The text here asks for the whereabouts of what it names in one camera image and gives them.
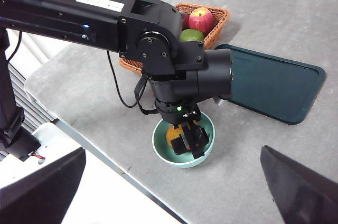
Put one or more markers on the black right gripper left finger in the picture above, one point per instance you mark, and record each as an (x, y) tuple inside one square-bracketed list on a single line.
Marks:
[(39, 197)]

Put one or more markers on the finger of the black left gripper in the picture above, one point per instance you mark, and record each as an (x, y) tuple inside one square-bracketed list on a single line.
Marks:
[(180, 146), (198, 139)]

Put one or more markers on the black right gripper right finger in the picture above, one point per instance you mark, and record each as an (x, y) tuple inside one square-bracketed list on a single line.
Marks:
[(303, 195)]

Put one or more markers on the yellow-brown kiwi fruit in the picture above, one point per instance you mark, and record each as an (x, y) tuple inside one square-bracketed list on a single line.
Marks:
[(173, 134)]

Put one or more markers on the teal bowl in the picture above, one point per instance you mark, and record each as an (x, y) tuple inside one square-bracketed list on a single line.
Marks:
[(163, 152)]

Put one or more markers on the green mango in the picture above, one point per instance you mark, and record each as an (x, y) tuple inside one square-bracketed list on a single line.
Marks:
[(191, 36)]

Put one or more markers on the grey slatted panel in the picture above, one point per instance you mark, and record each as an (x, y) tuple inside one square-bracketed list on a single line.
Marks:
[(31, 110)]

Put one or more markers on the dark green tray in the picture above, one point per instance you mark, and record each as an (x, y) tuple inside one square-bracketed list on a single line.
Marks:
[(269, 84)]

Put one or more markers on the dark purple fruit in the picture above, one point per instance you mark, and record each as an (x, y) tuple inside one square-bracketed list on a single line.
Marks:
[(185, 22)]

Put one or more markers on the brown wicker basket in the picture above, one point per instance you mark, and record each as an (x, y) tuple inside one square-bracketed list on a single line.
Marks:
[(216, 28)]

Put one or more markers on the red apple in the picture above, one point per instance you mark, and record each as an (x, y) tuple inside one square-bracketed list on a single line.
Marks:
[(202, 22)]

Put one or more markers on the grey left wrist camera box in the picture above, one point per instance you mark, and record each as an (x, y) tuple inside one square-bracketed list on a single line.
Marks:
[(220, 101)]

